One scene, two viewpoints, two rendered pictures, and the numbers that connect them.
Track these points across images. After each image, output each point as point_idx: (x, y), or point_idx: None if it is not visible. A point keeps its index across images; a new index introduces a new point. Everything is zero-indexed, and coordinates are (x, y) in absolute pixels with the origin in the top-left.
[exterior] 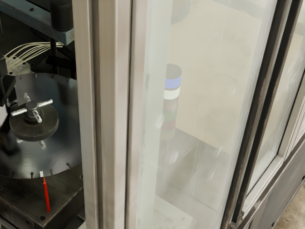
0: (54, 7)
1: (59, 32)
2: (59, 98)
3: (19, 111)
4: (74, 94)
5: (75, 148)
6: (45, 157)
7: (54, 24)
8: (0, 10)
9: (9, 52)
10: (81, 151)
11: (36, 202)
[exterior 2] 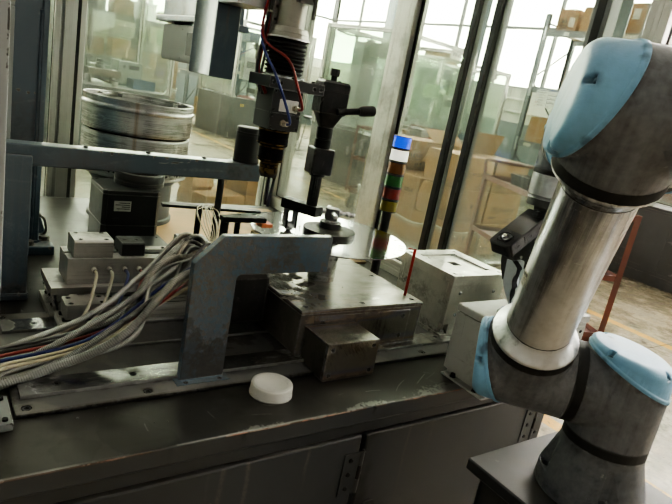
0: (256, 134)
1: (252, 167)
2: (304, 220)
3: (335, 213)
4: (304, 216)
5: (377, 234)
6: (381, 242)
7: (251, 157)
8: (159, 173)
9: (198, 215)
10: (669, 17)
11: (391, 296)
